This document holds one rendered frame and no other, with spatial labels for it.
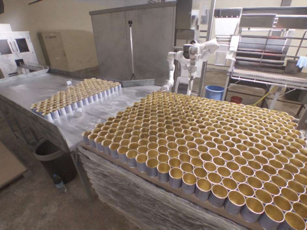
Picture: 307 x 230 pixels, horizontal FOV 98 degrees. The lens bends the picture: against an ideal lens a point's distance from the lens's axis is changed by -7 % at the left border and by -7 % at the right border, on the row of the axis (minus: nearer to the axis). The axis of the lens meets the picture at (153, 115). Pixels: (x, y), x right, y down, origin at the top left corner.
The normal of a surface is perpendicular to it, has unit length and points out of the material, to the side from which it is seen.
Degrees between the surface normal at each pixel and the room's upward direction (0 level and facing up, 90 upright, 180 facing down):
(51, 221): 0
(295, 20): 90
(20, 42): 90
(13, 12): 90
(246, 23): 90
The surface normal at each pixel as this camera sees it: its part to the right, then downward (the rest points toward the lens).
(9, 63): 0.86, 0.26
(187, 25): -0.51, 0.43
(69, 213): 0.00, -0.87
